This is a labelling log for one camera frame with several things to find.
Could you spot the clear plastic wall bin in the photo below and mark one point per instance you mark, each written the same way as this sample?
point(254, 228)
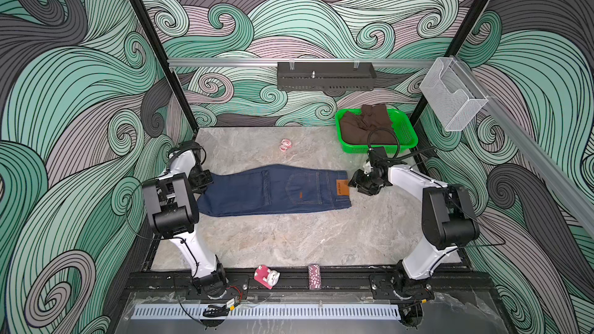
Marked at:
point(453, 93)

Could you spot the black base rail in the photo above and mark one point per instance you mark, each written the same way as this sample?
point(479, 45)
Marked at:
point(384, 282)

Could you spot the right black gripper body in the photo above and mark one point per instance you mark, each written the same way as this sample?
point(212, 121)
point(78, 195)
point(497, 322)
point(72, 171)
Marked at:
point(366, 182)

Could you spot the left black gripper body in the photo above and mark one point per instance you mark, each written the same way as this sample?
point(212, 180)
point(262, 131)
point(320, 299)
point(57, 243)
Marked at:
point(198, 179)

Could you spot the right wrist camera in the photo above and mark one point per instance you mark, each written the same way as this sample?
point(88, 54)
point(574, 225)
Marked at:
point(377, 160)

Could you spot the brown folded trousers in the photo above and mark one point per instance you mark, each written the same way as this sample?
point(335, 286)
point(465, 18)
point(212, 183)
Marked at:
point(372, 125)

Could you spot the horizontal aluminium back rail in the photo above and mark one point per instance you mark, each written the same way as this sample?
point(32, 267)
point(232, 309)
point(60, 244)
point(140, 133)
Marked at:
point(271, 62)

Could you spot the small pink white toy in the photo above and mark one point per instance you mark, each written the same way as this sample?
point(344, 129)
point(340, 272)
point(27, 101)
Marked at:
point(285, 145)

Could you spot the right aluminium side rail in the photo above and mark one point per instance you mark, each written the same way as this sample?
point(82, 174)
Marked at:
point(551, 133)

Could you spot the black perforated wall shelf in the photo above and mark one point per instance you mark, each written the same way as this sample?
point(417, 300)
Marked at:
point(332, 77)

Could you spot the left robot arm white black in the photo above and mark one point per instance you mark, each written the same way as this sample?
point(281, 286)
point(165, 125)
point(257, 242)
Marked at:
point(172, 211)

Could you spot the white slotted cable duct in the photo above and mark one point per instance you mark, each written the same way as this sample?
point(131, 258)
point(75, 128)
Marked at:
point(272, 311)

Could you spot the pink dotted cylinder block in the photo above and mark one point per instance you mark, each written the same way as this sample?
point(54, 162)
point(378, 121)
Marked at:
point(315, 280)

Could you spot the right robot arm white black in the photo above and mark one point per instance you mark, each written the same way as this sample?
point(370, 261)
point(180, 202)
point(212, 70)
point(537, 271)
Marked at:
point(448, 218)

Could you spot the pink white clip object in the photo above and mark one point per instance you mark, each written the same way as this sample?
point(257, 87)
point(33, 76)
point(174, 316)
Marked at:
point(266, 276)

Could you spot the dark blue denim trousers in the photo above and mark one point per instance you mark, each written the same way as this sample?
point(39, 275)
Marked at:
point(276, 189)

